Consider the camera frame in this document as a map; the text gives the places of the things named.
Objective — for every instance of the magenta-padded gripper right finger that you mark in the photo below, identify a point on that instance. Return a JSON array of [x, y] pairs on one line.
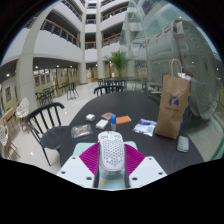
[[148, 170]]

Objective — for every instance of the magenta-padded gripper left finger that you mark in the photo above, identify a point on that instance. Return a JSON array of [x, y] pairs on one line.
[[73, 170]]

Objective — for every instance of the white perforated computer mouse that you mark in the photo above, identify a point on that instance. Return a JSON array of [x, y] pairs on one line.
[[111, 151]]

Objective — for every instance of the light teal printed mouse pad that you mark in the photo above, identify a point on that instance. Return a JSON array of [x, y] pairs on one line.
[[80, 147]]

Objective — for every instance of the black spindle-back chair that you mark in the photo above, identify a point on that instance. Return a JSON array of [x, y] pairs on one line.
[[53, 136], [108, 87]]

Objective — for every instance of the clear plastic packet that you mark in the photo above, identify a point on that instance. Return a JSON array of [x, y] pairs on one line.
[[81, 131]]

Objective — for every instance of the blue and white packet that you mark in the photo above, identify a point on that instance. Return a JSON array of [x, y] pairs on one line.
[[144, 127]]

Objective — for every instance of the small white box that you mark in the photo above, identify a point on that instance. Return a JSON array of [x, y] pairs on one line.
[[90, 117]]

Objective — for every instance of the orange card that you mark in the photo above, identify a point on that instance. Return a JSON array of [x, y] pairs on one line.
[[124, 119]]

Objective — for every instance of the small blue-capped bottle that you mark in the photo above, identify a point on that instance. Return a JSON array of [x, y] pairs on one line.
[[113, 124]]

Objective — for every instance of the brown card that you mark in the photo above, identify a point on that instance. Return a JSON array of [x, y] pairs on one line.
[[107, 115]]

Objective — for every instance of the brown paper bag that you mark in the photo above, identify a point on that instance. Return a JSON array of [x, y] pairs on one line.
[[171, 110]]

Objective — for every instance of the white lattice chair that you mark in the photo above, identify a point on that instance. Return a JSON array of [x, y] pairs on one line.
[[22, 108], [3, 133]]

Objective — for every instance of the group of dark chairs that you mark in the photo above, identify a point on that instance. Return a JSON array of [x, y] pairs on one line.
[[46, 95]]

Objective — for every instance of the potted palm plant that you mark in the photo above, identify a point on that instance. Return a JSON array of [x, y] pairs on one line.
[[119, 60]]

